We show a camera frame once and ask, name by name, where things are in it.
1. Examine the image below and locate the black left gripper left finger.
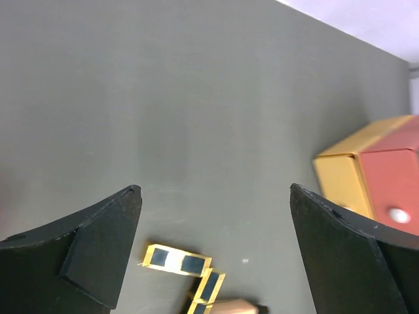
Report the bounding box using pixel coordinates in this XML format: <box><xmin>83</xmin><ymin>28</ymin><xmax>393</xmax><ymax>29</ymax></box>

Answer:
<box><xmin>1</xmin><ymin>185</ymin><xmax>142</xmax><ymax>313</ymax></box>

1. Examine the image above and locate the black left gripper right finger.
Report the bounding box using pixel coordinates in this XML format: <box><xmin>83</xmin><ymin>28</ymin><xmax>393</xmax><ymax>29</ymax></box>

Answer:
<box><xmin>290</xmin><ymin>183</ymin><xmax>418</xmax><ymax>313</ymax></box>

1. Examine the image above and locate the red drawer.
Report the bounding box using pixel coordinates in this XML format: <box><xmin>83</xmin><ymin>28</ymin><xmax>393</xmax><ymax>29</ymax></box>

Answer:
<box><xmin>360</xmin><ymin>116</ymin><xmax>418</xmax><ymax>235</ymax></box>

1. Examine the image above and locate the beige foundation bottle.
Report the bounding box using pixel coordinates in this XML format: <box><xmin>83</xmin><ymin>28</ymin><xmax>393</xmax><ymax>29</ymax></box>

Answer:
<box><xmin>210</xmin><ymin>299</ymin><xmax>270</xmax><ymax>314</ymax></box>

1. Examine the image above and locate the gold black lipstick case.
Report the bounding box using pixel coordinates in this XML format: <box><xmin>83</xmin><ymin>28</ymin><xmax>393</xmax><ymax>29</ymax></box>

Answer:
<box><xmin>140</xmin><ymin>243</ymin><xmax>212</xmax><ymax>277</ymax></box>
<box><xmin>180</xmin><ymin>268</ymin><xmax>226</xmax><ymax>314</ymax></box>

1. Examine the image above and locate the yellow bottom drawer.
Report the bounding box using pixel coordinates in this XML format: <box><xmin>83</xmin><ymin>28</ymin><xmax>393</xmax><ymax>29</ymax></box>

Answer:
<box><xmin>313</xmin><ymin>115</ymin><xmax>413</xmax><ymax>220</ymax></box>

